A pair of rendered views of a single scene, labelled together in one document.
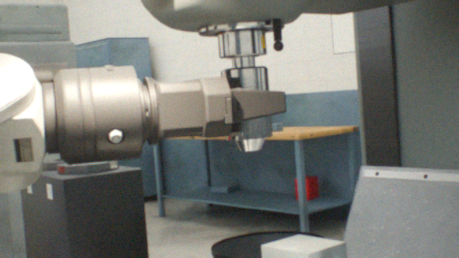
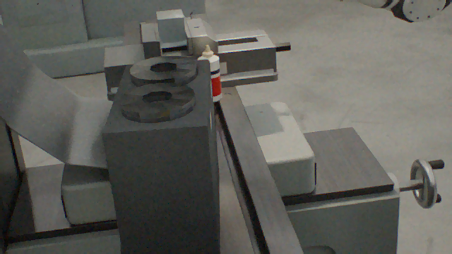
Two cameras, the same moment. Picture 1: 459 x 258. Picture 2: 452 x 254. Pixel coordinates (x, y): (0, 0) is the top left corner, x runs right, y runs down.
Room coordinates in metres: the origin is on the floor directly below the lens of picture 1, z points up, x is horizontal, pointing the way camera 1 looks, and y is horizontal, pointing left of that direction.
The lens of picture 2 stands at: (1.61, 0.73, 1.46)
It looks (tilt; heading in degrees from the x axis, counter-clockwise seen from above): 25 degrees down; 213
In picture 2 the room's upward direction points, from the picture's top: 4 degrees counter-clockwise
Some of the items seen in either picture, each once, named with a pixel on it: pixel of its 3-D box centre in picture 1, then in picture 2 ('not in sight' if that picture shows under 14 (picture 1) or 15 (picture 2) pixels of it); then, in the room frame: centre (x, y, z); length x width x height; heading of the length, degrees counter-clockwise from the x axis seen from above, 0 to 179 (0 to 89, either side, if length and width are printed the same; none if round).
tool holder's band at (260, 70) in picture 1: (244, 72); not in sight; (0.65, -0.02, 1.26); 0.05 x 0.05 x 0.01
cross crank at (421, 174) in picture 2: not in sight; (408, 185); (0.33, 0.36, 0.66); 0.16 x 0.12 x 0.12; 130
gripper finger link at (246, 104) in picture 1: (255, 104); not in sight; (0.62, -0.03, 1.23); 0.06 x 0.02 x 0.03; 105
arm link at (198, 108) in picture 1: (155, 113); not in sight; (0.63, 0.07, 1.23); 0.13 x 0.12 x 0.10; 15
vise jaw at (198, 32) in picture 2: not in sight; (199, 35); (0.57, -0.02, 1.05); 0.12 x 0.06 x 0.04; 40
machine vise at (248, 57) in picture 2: not in sight; (188, 53); (0.58, -0.04, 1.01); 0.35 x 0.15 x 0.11; 130
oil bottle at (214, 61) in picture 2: not in sight; (209, 72); (0.66, 0.06, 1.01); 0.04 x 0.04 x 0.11
